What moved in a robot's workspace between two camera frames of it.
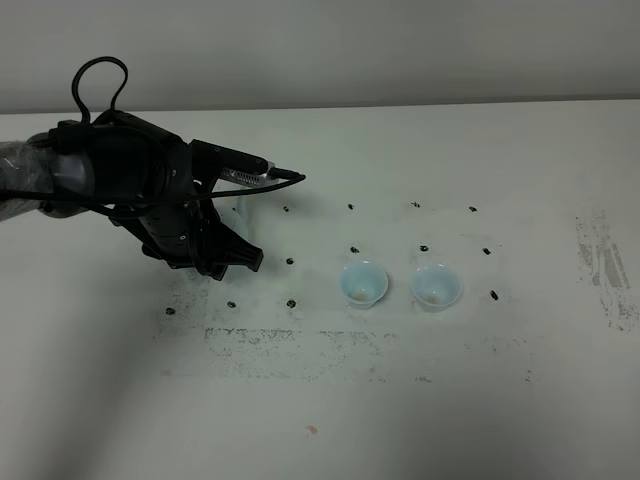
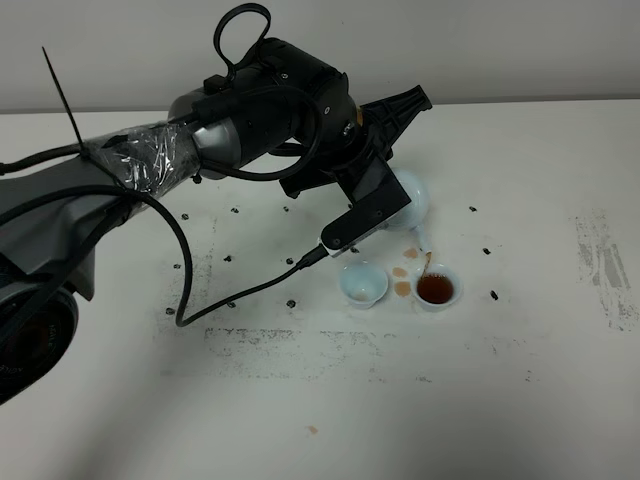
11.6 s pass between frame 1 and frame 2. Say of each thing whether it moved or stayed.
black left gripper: moved
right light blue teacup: stayed
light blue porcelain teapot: moved
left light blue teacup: stayed
